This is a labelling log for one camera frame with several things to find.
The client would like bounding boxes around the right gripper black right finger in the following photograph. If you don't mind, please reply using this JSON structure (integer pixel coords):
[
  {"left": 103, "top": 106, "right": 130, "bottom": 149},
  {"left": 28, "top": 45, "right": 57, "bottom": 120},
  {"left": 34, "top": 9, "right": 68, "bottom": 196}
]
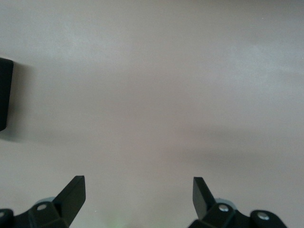
[{"left": 188, "top": 176, "right": 288, "bottom": 228}]

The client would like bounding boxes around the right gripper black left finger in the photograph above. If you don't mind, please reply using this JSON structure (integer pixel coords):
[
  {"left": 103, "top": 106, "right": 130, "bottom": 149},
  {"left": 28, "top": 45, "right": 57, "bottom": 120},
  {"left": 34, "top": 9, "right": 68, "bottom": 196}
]
[{"left": 0, "top": 175, "right": 86, "bottom": 228}]

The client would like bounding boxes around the black rectangular plastic tray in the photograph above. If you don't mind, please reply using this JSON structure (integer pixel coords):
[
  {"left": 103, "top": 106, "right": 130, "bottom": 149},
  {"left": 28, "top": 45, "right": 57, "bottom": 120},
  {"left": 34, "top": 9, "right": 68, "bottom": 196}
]
[{"left": 0, "top": 57, "right": 14, "bottom": 133}]

